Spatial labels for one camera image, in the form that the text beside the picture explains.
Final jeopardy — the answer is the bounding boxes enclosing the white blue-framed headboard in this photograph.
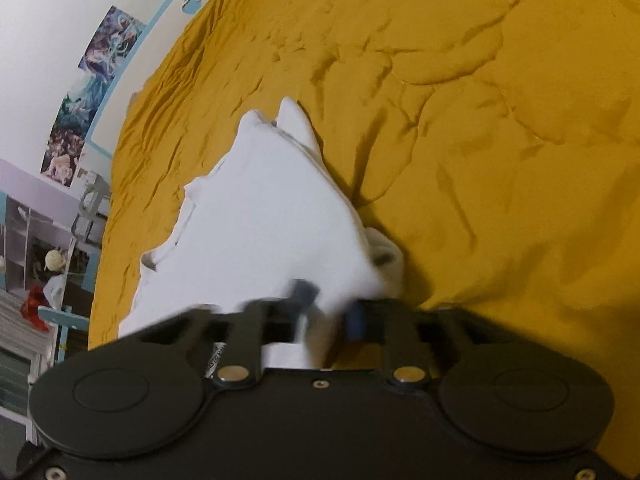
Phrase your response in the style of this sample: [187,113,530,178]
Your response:
[89,0,251,161]

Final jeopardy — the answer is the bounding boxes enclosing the white printed sweatshirt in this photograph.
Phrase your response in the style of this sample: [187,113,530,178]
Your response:
[119,96,405,368]

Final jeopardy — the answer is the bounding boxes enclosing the blue purple wall poster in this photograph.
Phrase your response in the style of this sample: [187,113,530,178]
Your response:
[79,6,146,82]

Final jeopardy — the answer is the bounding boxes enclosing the pink-toned wall poster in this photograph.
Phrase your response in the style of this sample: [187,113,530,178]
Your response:
[40,127,87,189]

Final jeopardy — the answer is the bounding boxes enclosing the grey trolley cart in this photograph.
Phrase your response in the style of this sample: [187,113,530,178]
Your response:
[70,172,112,249]

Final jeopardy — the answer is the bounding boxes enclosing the white plastic bag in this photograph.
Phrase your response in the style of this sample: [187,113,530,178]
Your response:
[44,275,66,307]

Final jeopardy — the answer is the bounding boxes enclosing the red bag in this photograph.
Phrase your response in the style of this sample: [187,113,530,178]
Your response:
[20,285,52,332]

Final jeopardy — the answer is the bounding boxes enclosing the teal wall poster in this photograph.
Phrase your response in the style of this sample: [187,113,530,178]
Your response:
[59,72,109,134]

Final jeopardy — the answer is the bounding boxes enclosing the white blue shelf unit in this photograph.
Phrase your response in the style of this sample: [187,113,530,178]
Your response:
[0,195,76,292]

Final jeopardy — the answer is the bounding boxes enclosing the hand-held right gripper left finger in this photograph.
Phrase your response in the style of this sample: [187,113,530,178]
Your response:
[124,279,322,387]

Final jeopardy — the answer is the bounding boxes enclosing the yellow quilted bedspread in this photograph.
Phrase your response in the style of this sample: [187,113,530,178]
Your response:
[87,0,640,461]

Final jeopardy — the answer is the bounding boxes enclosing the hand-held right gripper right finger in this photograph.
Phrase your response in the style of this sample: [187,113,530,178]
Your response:
[347,298,507,387]

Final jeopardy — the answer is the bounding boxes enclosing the round cream lamp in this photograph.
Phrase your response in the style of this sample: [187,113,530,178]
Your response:
[44,249,69,274]

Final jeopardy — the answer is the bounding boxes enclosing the light blue chair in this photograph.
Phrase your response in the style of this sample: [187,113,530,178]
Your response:
[37,272,96,362]

